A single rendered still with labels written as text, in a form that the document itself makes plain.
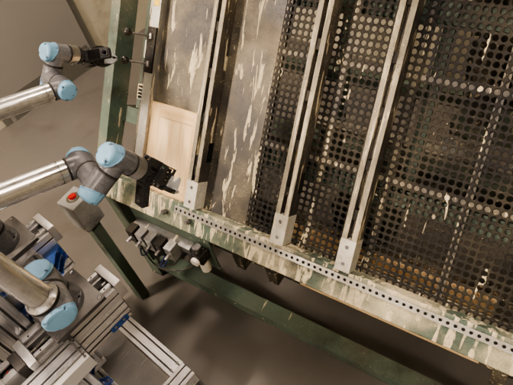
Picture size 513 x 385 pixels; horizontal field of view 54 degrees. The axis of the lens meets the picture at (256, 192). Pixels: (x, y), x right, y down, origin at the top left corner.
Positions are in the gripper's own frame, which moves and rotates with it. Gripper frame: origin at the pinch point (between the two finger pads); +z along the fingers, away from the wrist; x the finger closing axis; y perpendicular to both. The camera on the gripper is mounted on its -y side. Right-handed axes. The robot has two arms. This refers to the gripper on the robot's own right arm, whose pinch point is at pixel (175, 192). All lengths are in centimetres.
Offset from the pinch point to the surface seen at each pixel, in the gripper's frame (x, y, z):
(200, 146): 25.4, 20.0, 29.1
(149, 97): 62, 29, 24
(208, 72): 30, 48, 17
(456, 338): -93, 3, 53
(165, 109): 54, 28, 28
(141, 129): 63, 15, 30
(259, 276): 26, -27, 134
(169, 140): 48, 16, 34
